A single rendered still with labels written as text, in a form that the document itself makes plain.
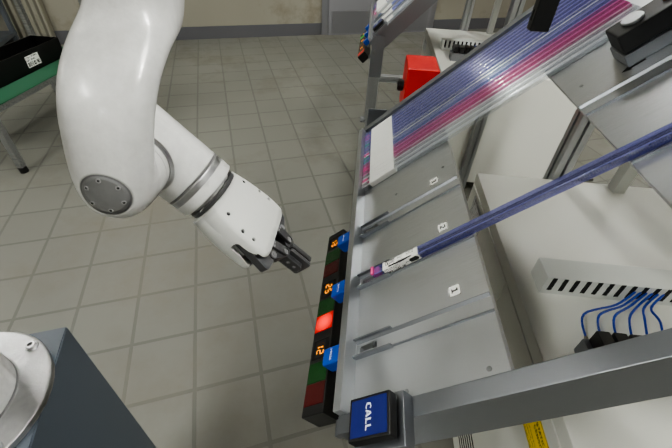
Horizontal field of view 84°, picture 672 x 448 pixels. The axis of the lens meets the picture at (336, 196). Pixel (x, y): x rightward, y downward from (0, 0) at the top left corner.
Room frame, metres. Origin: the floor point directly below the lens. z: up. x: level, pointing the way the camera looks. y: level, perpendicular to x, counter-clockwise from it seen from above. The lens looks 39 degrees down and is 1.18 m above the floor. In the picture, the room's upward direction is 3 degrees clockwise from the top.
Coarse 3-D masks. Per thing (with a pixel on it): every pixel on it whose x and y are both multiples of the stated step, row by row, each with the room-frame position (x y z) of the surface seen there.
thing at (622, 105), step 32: (640, 0) 0.62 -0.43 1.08; (576, 64) 0.57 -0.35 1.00; (608, 64) 0.52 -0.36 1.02; (640, 64) 0.48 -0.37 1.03; (576, 96) 0.49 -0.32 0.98; (608, 96) 0.46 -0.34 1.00; (640, 96) 0.43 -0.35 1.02; (608, 128) 0.40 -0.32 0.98; (640, 128) 0.38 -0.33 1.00; (640, 160) 0.33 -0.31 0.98
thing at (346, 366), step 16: (352, 208) 0.53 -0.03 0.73; (352, 224) 0.48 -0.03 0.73; (352, 240) 0.44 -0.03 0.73; (352, 256) 0.40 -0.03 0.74; (352, 272) 0.37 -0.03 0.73; (352, 288) 0.34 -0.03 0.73; (352, 304) 0.32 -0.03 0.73; (352, 320) 0.29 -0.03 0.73; (352, 336) 0.27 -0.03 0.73; (352, 352) 0.25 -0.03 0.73; (352, 368) 0.23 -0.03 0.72; (336, 384) 0.20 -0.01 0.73; (352, 384) 0.21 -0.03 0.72; (336, 400) 0.19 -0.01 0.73
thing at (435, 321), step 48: (384, 192) 0.55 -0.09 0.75; (432, 192) 0.47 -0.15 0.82; (384, 240) 0.43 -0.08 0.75; (384, 288) 0.33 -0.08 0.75; (432, 288) 0.29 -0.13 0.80; (480, 288) 0.27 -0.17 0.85; (384, 336) 0.26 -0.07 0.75; (432, 336) 0.23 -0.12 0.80; (480, 336) 0.21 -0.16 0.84; (384, 384) 0.20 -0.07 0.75; (432, 384) 0.18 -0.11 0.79
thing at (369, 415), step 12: (372, 396) 0.16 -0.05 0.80; (384, 396) 0.16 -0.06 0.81; (360, 408) 0.16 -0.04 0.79; (372, 408) 0.15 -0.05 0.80; (384, 408) 0.15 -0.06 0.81; (360, 420) 0.14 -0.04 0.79; (372, 420) 0.14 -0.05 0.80; (384, 420) 0.14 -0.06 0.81; (360, 432) 0.13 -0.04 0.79; (372, 432) 0.13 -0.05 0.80
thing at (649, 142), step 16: (640, 144) 0.34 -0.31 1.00; (656, 144) 0.34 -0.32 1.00; (608, 160) 0.34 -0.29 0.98; (624, 160) 0.34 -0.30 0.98; (576, 176) 0.34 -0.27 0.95; (592, 176) 0.34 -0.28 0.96; (528, 192) 0.36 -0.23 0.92; (544, 192) 0.34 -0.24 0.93; (560, 192) 0.34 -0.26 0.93; (496, 208) 0.36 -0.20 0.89; (512, 208) 0.35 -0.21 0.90; (464, 224) 0.36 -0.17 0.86; (480, 224) 0.35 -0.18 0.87; (432, 240) 0.36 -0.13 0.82; (448, 240) 0.35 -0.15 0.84; (384, 272) 0.35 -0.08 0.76
